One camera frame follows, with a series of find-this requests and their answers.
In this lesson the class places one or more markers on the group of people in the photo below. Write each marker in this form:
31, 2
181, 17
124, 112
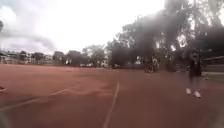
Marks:
150, 65

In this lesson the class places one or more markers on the row of trees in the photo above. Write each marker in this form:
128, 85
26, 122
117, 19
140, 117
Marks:
160, 40

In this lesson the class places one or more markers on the person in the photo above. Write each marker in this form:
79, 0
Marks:
195, 71

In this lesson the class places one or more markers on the row of buildings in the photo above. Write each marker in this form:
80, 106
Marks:
20, 57

